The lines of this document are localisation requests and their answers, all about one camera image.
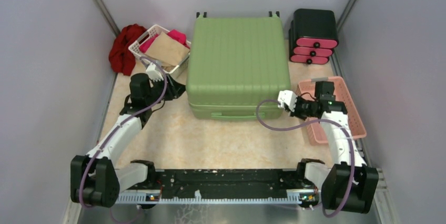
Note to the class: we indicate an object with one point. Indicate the green hard-shell suitcase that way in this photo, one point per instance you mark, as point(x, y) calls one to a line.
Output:
point(237, 67)

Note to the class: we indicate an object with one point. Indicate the black pink drawer cabinet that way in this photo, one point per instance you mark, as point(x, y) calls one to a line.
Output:
point(312, 36)

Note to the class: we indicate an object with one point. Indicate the pink folded cloth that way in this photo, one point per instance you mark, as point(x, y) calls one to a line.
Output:
point(174, 34)

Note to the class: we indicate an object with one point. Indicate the pink plastic basket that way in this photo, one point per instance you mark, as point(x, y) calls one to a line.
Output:
point(341, 92)

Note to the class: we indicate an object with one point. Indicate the tan folded cloth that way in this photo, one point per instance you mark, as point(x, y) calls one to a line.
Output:
point(167, 50)

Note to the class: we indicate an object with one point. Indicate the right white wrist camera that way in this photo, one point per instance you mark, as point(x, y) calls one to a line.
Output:
point(287, 100)

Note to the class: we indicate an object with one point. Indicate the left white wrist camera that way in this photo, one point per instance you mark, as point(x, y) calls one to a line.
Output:
point(154, 73)

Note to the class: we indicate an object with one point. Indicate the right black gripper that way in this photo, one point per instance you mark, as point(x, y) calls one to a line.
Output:
point(294, 113)

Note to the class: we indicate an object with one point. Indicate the white plastic basket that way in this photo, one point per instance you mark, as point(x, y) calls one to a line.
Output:
point(174, 71)

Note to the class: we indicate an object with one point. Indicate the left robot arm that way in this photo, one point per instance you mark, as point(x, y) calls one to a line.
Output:
point(94, 180)

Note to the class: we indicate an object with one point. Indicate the red cloth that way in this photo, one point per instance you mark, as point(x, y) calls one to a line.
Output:
point(120, 58)

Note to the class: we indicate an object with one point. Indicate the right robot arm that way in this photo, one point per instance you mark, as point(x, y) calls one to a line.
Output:
point(350, 184)

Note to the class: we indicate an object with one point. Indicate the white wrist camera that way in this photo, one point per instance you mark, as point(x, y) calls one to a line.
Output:
point(154, 73)
point(287, 100)

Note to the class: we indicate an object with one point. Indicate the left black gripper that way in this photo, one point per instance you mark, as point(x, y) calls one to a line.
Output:
point(174, 89)

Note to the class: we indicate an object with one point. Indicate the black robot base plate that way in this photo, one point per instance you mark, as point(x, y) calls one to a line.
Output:
point(238, 184)

